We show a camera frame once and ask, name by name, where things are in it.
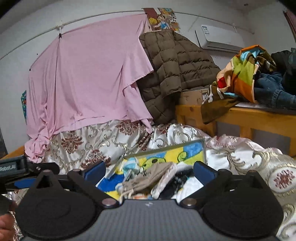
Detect white wall air conditioner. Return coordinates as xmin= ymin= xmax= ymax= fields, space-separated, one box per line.
xmin=195 ymin=25 xmax=245 ymax=53

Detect beige linen drawstring pouch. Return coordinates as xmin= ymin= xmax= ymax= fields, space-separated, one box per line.
xmin=116 ymin=162 xmax=177 ymax=202

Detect blue denim jeans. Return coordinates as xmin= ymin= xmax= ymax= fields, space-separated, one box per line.
xmin=254 ymin=72 xmax=295 ymax=110

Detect floral satin bed cover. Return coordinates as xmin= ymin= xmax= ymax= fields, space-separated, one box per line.
xmin=41 ymin=120 xmax=295 ymax=240

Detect brown printed garment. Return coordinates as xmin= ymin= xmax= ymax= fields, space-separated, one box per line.
xmin=201 ymin=82 xmax=240 ymax=124

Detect cartoon wall poster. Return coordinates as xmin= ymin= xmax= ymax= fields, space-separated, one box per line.
xmin=143 ymin=8 xmax=181 ymax=32

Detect light blue patterned cloth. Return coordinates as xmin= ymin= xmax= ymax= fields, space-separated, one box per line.
xmin=121 ymin=157 xmax=143 ymax=181

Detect dark green black jacket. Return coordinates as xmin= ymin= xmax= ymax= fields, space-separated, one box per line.
xmin=271 ymin=48 xmax=295 ymax=79

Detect dark navy printed sock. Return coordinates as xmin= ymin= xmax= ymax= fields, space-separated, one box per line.
xmin=159 ymin=169 xmax=194 ymax=199

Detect pink hanging cloth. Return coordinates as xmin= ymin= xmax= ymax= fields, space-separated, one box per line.
xmin=25 ymin=14 xmax=153 ymax=163

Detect cardboard box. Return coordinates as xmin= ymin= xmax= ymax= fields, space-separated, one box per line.
xmin=179 ymin=88 xmax=208 ymax=105

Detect colourful patchwork blanket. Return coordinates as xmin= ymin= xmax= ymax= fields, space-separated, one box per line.
xmin=216 ymin=45 xmax=276 ymax=103

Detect wooden bed frame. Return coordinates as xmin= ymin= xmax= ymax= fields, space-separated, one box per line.
xmin=0 ymin=104 xmax=296 ymax=163

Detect pink curtain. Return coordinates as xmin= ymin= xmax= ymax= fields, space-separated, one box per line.
xmin=283 ymin=9 xmax=296 ymax=41

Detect brown quilted jacket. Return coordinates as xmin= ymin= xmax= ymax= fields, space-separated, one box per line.
xmin=137 ymin=30 xmax=220 ymax=125

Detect colourful left wall sticker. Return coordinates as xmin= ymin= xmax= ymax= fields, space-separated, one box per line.
xmin=21 ymin=90 xmax=27 ymax=121

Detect person's left hand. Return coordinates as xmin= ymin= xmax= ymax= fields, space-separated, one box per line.
xmin=0 ymin=213 xmax=15 ymax=241

